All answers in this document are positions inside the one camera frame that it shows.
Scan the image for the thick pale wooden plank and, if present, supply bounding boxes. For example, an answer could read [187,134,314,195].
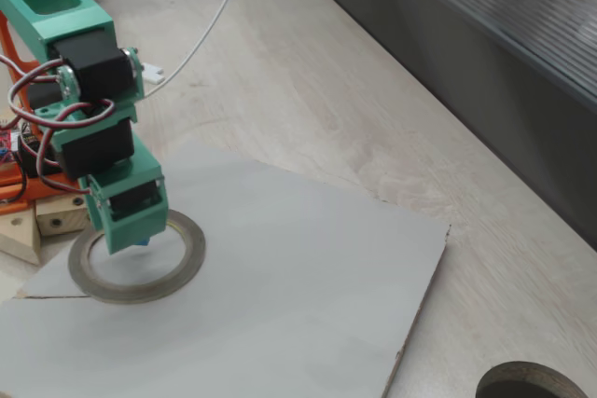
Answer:
[0,204,42,267]

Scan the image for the white USB cable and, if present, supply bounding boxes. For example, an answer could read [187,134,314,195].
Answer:
[144,0,257,100]

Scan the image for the grey ring of tape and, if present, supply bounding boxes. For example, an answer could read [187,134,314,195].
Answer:
[68,209,206,305]

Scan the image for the red circuit board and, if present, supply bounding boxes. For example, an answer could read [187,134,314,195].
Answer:
[0,120,24,166]

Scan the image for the small white plastic piece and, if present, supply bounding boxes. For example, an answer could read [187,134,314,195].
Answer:
[142,62,165,85]

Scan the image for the grey partition with ribbed glass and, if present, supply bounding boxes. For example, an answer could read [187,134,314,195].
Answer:
[284,0,597,250]

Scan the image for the grey cardboard sheet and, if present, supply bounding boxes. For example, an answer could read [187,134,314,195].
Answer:
[0,144,452,398]

